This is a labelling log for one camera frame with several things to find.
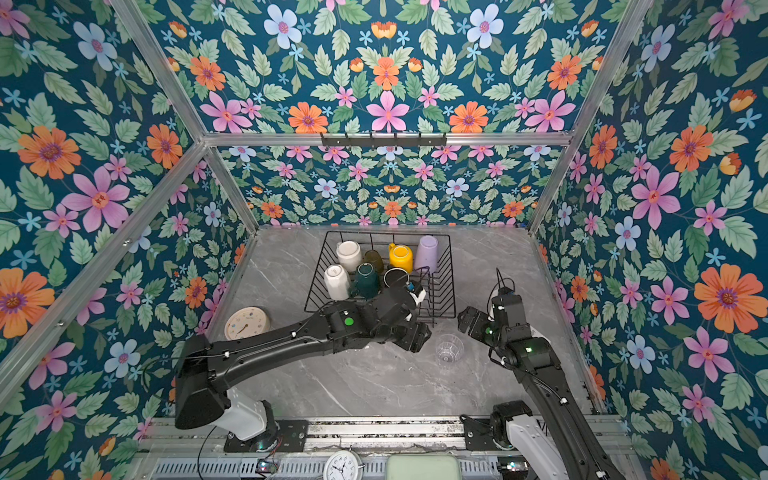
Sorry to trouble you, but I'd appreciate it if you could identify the clear glass cup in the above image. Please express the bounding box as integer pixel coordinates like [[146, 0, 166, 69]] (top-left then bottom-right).
[[435, 334, 464, 366]]

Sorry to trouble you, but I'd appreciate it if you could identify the black mug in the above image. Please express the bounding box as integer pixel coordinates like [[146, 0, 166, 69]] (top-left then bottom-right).
[[383, 267, 410, 288]]

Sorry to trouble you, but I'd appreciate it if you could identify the white mug green handle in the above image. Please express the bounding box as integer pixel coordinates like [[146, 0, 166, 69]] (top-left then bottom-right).
[[351, 262, 380, 300]]

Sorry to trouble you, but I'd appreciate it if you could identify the yellow mug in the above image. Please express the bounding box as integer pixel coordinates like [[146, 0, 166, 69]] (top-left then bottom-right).
[[388, 243, 414, 273]]

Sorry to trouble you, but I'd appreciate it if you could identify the lavender plastic cup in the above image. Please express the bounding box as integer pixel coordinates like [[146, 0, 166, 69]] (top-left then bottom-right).
[[413, 235, 439, 275]]

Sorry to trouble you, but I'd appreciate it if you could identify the olive green glass cup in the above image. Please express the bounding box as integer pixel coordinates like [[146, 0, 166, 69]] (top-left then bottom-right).
[[363, 249, 385, 274]]

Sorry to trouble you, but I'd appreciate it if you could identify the cream white mug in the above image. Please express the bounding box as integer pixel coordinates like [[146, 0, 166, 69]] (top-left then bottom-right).
[[324, 264, 350, 301]]

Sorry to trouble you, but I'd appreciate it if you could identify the red interior white mug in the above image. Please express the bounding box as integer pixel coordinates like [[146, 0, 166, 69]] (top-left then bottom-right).
[[336, 240, 363, 273]]

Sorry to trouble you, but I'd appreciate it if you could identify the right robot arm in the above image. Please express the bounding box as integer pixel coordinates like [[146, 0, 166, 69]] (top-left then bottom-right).
[[458, 287, 625, 479]]

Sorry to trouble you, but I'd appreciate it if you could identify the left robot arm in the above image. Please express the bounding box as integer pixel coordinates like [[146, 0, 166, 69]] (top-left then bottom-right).
[[174, 286, 431, 447]]

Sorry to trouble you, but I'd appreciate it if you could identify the pale green sponge pad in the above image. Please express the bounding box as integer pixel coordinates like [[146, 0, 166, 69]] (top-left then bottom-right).
[[385, 454, 462, 480]]

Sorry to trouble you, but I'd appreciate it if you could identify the white analog clock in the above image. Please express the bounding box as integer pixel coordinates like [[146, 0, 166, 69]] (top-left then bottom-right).
[[322, 450, 364, 480]]

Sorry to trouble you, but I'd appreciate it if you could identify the round beige kitchen timer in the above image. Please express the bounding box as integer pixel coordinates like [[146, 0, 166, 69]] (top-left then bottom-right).
[[224, 307, 271, 340]]

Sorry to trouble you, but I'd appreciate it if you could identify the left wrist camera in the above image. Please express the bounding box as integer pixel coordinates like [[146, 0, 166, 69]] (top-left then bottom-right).
[[407, 282, 427, 306]]

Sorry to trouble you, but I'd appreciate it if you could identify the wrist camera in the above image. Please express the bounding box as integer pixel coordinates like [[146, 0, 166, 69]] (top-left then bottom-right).
[[407, 282, 427, 306], [490, 286, 517, 314]]

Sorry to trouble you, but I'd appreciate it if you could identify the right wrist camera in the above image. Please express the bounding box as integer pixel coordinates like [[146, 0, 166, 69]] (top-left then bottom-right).
[[490, 286, 517, 314]]

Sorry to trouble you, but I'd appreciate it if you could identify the black wire dish rack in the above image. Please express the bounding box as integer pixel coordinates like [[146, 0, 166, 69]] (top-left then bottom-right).
[[304, 229, 457, 325]]

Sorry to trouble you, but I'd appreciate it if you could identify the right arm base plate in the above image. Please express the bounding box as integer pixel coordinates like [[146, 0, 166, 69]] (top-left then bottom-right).
[[459, 414, 514, 451]]

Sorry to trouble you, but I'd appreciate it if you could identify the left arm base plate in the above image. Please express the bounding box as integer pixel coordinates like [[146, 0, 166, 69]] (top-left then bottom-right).
[[223, 420, 309, 453]]

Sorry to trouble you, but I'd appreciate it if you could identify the wall hook rail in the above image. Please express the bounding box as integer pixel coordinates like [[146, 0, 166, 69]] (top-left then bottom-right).
[[320, 133, 448, 148]]

